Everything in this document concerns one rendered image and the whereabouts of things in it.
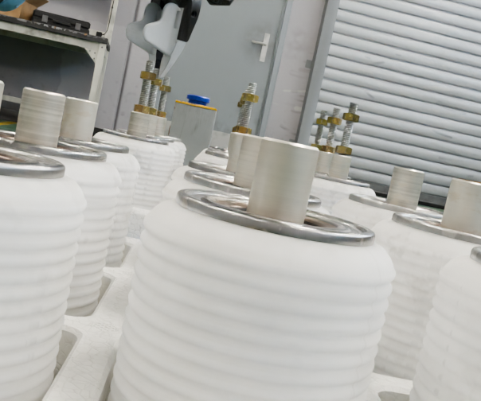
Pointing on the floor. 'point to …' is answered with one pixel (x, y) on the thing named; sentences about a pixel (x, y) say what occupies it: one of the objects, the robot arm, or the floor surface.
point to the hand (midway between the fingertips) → (163, 68)
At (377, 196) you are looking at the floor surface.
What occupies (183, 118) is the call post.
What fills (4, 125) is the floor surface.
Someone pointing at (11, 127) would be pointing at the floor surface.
